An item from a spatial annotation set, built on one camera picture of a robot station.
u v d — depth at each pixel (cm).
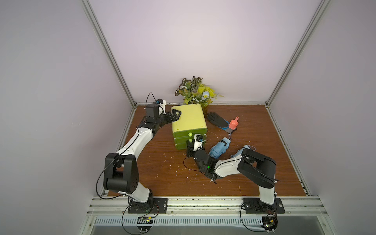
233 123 106
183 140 85
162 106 79
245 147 91
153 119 68
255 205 73
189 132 79
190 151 76
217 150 89
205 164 67
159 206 73
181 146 86
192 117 85
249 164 53
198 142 74
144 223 71
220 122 109
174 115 78
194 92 101
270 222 69
